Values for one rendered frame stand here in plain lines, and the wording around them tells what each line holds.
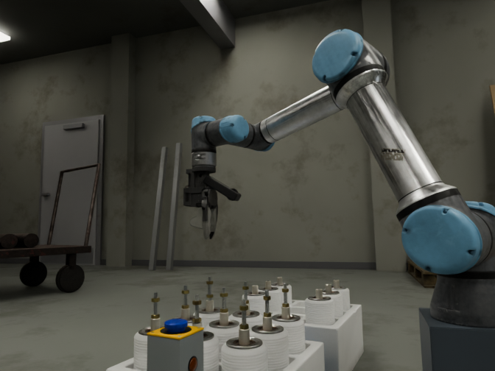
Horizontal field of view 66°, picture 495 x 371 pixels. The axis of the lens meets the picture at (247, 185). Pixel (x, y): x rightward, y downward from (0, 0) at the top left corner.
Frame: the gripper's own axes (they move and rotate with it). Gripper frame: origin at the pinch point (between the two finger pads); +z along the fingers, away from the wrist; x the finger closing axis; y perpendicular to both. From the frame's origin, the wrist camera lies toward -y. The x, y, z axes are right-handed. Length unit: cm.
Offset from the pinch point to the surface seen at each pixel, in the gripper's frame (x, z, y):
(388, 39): -330, -210, -88
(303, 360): 13.7, 29.0, -28.0
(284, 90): -352, -171, 35
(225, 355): 31.3, 23.2, -15.0
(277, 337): 19.6, 22.6, -23.2
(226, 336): 18.0, 23.4, -10.7
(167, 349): 47, 18, -10
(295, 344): 8.2, 27.1, -25.4
